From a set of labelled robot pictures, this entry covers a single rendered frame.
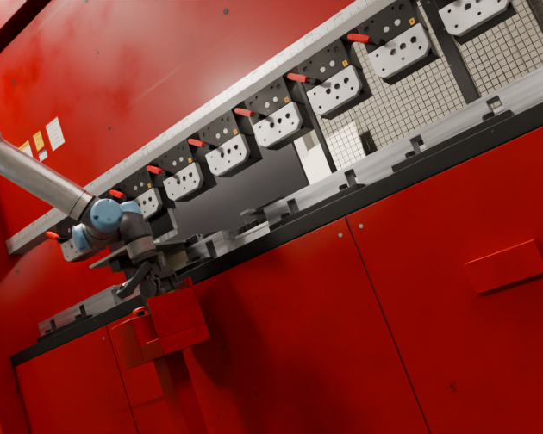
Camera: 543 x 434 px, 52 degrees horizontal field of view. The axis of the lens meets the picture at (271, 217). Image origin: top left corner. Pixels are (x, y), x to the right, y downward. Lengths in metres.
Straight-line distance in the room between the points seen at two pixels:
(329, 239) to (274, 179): 0.89
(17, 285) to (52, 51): 0.98
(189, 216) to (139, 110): 0.71
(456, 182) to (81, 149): 1.42
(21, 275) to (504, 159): 2.01
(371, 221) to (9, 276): 1.68
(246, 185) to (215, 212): 0.20
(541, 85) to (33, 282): 2.09
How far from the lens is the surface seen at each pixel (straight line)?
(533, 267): 1.26
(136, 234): 1.53
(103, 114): 2.13
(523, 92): 1.41
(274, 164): 2.26
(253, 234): 1.99
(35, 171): 1.41
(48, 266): 2.69
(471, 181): 1.29
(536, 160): 1.27
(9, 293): 2.56
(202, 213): 2.49
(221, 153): 1.74
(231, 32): 1.78
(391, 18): 1.53
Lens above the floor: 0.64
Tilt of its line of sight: 10 degrees up
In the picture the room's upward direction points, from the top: 20 degrees counter-clockwise
